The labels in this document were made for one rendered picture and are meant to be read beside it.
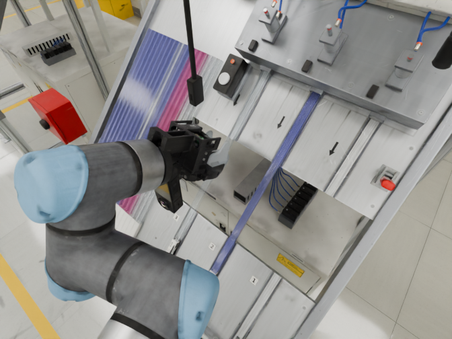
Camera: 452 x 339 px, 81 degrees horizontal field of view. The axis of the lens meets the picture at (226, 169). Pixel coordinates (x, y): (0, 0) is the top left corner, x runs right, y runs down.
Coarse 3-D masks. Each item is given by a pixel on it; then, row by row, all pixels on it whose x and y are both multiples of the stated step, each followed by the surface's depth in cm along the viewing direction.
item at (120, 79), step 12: (156, 0) 66; (144, 12) 67; (144, 24) 67; (132, 48) 68; (132, 60) 69; (120, 72) 69; (120, 84) 70; (108, 96) 71; (108, 108) 71; (96, 132) 72
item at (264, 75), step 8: (264, 72) 52; (264, 80) 53; (256, 88) 53; (256, 96) 53; (248, 104) 54; (240, 112) 54; (248, 112) 54; (240, 120) 54; (232, 128) 55; (240, 128) 55; (232, 136) 55; (208, 184) 57; (200, 192) 57; (200, 200) 58; (192, 208) 58; (192, 216) 58; (184, 224) 58; (176, 232) 59; (176, 240) 59
